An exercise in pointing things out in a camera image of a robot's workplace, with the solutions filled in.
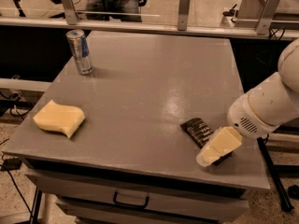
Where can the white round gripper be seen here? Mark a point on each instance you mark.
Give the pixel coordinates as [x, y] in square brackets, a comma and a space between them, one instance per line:
[243, 117]

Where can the black rxbar chocolate bar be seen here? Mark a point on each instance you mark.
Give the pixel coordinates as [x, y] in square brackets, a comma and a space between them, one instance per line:
[202, 135]

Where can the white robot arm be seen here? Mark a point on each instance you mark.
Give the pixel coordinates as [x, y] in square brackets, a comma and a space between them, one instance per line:
[260, 110]

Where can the yellow wavy sponge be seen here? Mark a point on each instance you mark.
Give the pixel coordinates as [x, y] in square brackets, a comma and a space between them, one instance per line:
[59, 118]

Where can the black pole on floor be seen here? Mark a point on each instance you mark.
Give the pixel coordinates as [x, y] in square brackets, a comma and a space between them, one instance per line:
[285, 202]

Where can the person in jeans behind glass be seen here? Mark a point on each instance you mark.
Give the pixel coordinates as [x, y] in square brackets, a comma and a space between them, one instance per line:
[123, 10]

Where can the silver blue energy drink can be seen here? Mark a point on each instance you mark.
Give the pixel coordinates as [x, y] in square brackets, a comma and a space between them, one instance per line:
[80, 51]

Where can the horizontal metal rail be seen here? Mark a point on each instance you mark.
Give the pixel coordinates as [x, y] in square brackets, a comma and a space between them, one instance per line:
[134, 27]

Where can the metal bracket right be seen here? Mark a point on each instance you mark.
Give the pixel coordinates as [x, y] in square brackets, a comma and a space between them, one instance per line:
[266, 17]

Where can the metal bracket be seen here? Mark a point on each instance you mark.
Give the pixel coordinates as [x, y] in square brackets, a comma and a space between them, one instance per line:
[70, 13]
[266, 17]
[183, 14]

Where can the metal bracket middle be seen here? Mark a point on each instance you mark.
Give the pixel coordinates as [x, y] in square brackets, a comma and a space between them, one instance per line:
[183, 14]

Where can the grey drawer with black handle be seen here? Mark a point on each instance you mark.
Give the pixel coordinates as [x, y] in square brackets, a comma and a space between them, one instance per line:
[96, 200]

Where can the metal bracket left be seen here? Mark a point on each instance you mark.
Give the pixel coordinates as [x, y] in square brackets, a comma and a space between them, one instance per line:
[70, 13]

